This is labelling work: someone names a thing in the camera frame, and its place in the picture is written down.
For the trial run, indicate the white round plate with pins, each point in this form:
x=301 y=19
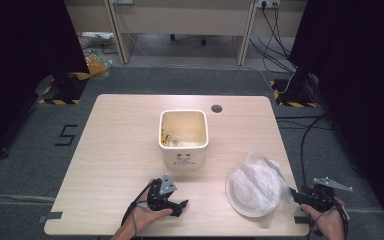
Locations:
x=243 y=200

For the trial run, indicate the black curtain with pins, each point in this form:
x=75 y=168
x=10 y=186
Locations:
x=363 y=83
x=20 y=66

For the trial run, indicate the black stand base striped tape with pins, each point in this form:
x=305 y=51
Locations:
x=67 y=88
x=296 y=93

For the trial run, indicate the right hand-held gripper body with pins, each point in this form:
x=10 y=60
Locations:
x=323 y=195

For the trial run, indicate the person's left hand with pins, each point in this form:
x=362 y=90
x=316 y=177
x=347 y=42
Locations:
x=145 y=215

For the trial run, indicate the white wall socket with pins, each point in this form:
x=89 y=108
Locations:
x=268 y=3

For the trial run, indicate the yellow plastic bag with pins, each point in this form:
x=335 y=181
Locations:
x=96 y=66

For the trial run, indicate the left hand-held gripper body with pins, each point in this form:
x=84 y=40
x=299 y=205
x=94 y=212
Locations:
x=161 y=195

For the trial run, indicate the beige office desk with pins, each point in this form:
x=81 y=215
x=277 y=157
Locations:
x=180 y=16

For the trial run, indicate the black chair caster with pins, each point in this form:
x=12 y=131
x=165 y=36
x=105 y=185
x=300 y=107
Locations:
x=172 y=37
x=203 y=41

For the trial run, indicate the person's right hand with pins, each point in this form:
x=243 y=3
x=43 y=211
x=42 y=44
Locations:
x=328 y=221

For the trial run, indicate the white square waste bin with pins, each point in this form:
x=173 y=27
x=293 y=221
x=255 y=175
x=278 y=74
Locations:
x=184 y=133

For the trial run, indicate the clear bag with papers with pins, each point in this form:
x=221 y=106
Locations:
x=95 y=38

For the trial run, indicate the clear plastic bag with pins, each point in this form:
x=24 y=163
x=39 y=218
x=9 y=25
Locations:
x=266 y=180

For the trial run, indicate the grey tape strip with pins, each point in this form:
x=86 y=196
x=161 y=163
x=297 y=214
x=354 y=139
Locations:
x=301 y=220
x=50 y=216

